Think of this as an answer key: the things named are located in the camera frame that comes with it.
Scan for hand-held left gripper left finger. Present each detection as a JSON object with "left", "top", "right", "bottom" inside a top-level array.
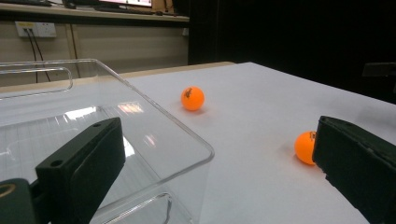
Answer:
[{"left": 35, "top": 117, "right": 127, "bottom": 224}]

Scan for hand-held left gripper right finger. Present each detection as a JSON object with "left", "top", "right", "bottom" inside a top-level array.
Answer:
[{"left": 312, "top": 115, "right": 396, "bottom": 224}]

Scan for orange table tennis ball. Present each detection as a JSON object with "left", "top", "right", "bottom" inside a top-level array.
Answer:
[
  {"left": 293, "top": 131, "right": 318, "bottom": 166},
  {"left": 180, "top": 86, "right": 205, "bottom": 112}
]

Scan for clear plastic bin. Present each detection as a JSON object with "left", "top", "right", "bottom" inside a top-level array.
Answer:
[{"left": 0, "top": 58, "right": 216, "bottom": 224}]

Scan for white table cover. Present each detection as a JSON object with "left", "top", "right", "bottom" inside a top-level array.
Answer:
[{"left": 0, "top": 62, "right": 396, "bottom": 224}]

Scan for long wooden desk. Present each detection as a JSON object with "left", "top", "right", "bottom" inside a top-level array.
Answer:
[{"left": 0, "top": 2, "right": 191, "bottom": 88}]

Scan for light wooden table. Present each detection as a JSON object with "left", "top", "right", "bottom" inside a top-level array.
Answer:
[{"left": 0, "top": 61, "right": 236, "bottom": 94}]

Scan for black curtain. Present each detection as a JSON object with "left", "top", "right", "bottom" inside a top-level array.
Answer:
[{"left": 188, "top": 0, "right": 396, "bottom": 105}]

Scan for black keyboard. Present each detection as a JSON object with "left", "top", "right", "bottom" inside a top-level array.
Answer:
[
  {"left": 92, "top": 6, "right": 156, "bottom": 16},
  {"left": 0, "top": 0, "right": 53, "bottom": 7}
]

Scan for monitor with pale screen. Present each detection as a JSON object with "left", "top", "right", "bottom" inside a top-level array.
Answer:
[{"left": 98, "top": 0, "right": 153, "bottom": 8}]

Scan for black power cable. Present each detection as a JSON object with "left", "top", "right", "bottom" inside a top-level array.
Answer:
[
  {"left": 26, "top": 28, "right": 39, "bottom": 84},
  {"left": 30, "top": 28, "right": 52, "bottom": 83}
]

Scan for white wall socket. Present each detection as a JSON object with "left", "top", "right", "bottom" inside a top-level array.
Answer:
[{"left": 14, "top": 21, "right": 58, "bottom": 38}]

